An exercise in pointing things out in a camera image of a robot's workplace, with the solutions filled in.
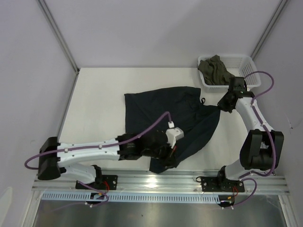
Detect right aluminium frame post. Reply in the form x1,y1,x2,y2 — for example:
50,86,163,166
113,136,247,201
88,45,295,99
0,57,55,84
250,0,291,60

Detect white slotted cable duct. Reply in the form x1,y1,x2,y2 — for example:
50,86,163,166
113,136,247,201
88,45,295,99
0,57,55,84
41,191,220,204

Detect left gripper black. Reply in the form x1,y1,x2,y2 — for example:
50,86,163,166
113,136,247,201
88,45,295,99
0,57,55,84
142,139,177,167

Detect white plastic basket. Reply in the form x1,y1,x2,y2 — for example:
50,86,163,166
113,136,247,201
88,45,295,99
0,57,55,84
197,54,261,93

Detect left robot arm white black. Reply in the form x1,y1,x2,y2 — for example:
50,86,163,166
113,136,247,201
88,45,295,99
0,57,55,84
37,129,183,189

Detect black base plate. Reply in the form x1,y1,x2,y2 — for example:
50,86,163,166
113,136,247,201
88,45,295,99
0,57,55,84
196,176,245,192
75,175,118,190

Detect olive green shorts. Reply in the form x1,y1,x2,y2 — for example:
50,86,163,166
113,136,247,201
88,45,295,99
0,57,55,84
198,55,235,86

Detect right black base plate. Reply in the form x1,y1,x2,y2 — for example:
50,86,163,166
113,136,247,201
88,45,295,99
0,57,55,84
196,176,245,192

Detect aluminium frame post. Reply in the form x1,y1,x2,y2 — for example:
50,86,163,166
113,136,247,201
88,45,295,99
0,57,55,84
36,0,79,73
250,0,291,60

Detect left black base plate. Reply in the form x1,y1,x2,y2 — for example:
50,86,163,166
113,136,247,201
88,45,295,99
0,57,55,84
75,175,118,190

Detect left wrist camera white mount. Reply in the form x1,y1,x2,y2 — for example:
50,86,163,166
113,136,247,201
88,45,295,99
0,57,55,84
165,121,184,148

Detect left aluminium frame post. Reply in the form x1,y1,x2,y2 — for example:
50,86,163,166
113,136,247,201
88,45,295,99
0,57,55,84
36,0,79,73

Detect aluminium mounting rail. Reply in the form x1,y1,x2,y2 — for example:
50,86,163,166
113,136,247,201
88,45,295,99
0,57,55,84
32,167,291,196

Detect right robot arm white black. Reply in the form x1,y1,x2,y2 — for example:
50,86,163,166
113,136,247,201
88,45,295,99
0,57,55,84
216,77,284,191

